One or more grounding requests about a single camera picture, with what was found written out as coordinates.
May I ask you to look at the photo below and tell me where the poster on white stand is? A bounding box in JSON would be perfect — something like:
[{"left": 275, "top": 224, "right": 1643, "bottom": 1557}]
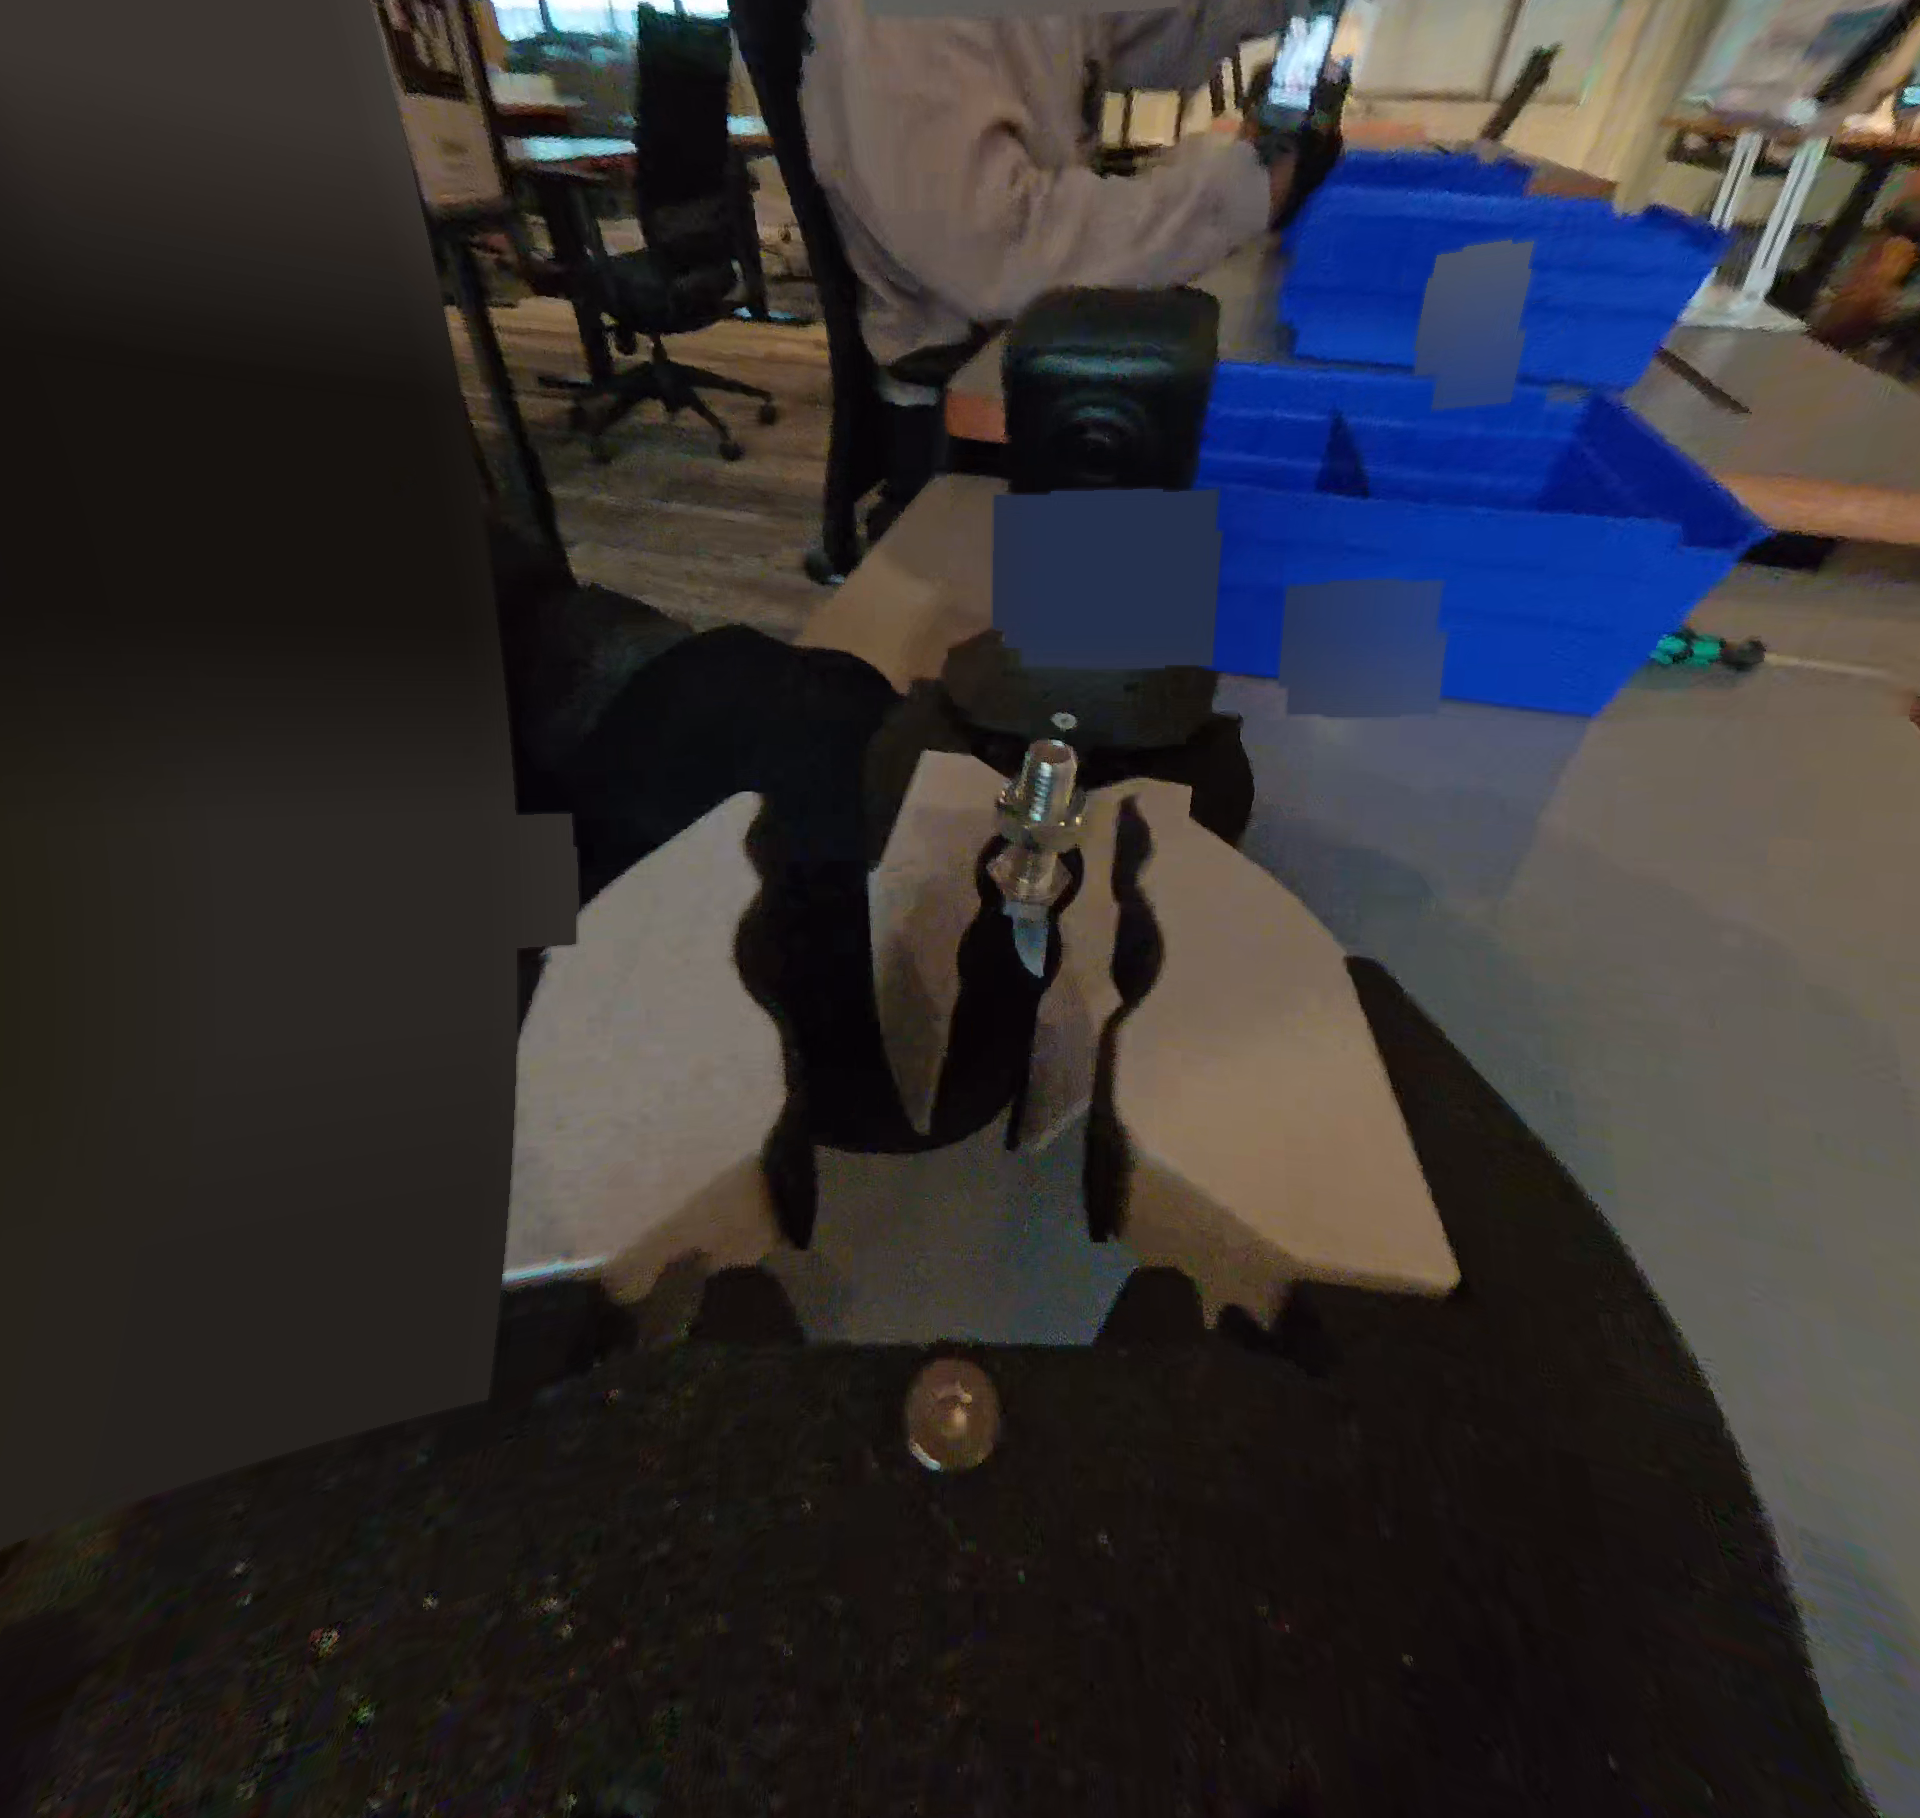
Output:
[{"left": 1702, "top": 0, "right": 1920, "bottom": 328}]

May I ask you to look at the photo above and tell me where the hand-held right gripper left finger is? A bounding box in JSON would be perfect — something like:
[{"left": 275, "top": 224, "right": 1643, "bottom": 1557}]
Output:
[{"left": 502, "top": 789, "right": 821, "bottom": 1313}]

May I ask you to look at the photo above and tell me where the steel hex bolt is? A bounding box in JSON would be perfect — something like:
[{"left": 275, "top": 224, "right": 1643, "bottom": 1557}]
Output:
[{"left": 991, "top": 738, "right": 1090, "bottom": 983}]

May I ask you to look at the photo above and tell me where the black office chair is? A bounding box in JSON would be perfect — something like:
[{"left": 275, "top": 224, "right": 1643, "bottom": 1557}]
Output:
[
  {"left": 535, "top": 0, "right": 781, "bottom": 467},
  {"left": 701, "top": 0, "right": 902, "bottom": 588}
]

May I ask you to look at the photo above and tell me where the steel hex nut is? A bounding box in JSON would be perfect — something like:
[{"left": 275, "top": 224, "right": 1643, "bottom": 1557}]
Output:
[{"left": 996, "top": 779, "right": 1088, "bottom": 857}]

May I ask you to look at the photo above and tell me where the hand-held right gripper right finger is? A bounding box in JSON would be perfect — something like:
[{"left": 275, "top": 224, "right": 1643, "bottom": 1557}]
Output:
[{"left": 1084, "top": 794, "right": 1463, "bottom": 1328}]

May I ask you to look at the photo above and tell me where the green handled screwdriver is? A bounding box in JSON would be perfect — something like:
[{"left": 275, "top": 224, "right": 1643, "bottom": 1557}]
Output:
[{"left": 1645, "top": 624, "right": 1920, "bottom": 684}]

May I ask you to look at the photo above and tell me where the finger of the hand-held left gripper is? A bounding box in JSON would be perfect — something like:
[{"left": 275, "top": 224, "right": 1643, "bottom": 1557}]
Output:
[
  {"left": 1008, "top": 779, "right": 1121, "bottom": 1152},
  {"left": 865, "top": 749, "right": 1039, "bottom": 1154}
]

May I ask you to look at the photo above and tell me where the blue plastic bin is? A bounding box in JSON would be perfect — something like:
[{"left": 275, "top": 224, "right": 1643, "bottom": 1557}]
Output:
[
  {"left": 1278, "top": 149, "right": 1739, "bottom": 391},
  {"left": 1196, "top": 360, "right": 1776, "bottom": 719}
]

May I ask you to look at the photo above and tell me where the person's left forearm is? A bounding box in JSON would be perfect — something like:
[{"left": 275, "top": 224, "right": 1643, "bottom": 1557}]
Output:
[{"left": 576, "top": 624, "right": 902, "bottom": 898}]

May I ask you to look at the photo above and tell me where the notice board with papers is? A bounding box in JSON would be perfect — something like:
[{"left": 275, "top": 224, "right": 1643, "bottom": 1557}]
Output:
[{"left": 355, "top": 0, "right": 504, "bottom": 207}]

